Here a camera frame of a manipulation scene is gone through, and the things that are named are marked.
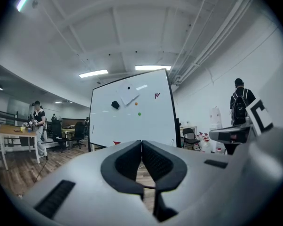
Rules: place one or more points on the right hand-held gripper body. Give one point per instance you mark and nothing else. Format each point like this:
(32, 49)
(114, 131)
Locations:
(228, 134)

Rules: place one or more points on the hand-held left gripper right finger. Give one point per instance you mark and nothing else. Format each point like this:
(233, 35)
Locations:
(176, 171)

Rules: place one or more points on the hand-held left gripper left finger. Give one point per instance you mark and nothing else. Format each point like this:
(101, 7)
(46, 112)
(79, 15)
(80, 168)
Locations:
(108, 171)

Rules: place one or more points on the white whiteboard on stand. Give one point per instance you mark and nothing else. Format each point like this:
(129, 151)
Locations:
(153, 123)

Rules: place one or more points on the black whiteboard eraser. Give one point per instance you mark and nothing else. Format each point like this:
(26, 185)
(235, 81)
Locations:
(115, 104)

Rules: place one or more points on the group of white jugs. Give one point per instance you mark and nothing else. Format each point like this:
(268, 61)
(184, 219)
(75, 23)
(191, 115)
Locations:
(207, 142)

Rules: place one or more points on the black folding chair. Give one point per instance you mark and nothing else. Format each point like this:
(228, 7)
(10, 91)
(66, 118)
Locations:
(191, 138)

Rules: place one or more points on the black office chair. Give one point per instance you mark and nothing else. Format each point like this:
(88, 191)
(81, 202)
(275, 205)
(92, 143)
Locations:
(57, 131)
(78, 132)

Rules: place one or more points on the white paper sheet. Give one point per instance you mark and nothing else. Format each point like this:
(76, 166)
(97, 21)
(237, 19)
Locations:
(129, 94)

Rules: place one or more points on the long ceiling light panel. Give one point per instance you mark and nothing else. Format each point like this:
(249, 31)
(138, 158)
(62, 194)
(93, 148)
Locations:
(153, 67)
(93, 73)

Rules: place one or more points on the wooden table white legs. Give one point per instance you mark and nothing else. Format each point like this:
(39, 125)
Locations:
(12, 129)

